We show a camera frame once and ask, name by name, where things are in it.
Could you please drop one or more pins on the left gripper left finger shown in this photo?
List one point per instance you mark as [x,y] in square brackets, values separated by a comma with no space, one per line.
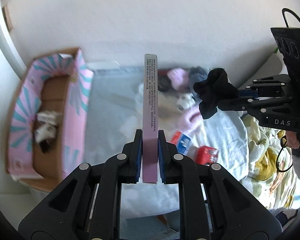
[86,204]

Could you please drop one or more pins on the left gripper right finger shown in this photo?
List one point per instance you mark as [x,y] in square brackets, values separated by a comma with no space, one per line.
[212,203]

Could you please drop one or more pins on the red snack packet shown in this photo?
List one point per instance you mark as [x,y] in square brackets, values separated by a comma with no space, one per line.
[206,155]

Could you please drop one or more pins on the black sock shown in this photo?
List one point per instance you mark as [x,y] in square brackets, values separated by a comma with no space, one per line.
[213,90]

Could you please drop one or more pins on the red blue small carton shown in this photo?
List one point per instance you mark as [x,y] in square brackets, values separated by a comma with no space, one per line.
[182,142]

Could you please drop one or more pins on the grey fluffy slipper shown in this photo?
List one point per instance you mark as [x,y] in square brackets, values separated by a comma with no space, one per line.
[197,74]

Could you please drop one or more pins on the floral yellow blanket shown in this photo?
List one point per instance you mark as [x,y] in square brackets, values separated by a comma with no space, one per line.
[271,178]

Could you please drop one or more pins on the pink fluffy slipper near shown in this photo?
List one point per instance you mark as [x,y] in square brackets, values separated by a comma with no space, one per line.
[190,120]

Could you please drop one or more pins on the pink fluffy slipper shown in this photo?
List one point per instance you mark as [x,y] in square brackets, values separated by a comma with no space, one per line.
[179,79]
[190,120]

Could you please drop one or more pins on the light blue cloth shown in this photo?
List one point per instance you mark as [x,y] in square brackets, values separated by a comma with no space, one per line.
[114,115]

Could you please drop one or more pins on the pink fluffy slipper far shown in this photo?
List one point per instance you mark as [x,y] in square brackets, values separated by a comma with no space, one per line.
[179,79]

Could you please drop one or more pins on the pink striped cardboard box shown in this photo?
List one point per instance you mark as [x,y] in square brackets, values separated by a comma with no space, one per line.
[57,82]

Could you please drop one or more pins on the white door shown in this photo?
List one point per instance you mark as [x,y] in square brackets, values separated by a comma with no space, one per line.
[12,67]

